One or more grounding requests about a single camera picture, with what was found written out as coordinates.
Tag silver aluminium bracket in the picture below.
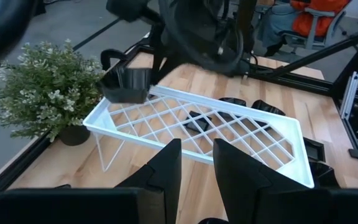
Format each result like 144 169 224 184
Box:
340 71 358 121

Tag black rounded square plate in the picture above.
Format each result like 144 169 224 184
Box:
218 96 248 108

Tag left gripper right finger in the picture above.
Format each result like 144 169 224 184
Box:
213 138 334 224

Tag black wavy square plate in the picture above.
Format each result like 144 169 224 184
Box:
250 99 287 118
308 161 341 189
99 67 154 105

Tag grey office chair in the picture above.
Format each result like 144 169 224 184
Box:
280 6 354 54

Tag small black square plate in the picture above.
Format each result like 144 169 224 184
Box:
303 136 327 162
183 110 213 133
197 217 230 224

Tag office chair with orange cloth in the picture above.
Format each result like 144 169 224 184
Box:
256 0 352 57

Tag white lattice rack on legs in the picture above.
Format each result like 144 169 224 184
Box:
82 84 315 189

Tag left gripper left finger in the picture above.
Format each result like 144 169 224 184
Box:
115 138 183 224

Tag green potted plant black pot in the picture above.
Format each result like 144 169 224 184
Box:
0 39 105 147

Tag black arched cable clip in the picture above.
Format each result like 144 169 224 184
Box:
100 49 129 72

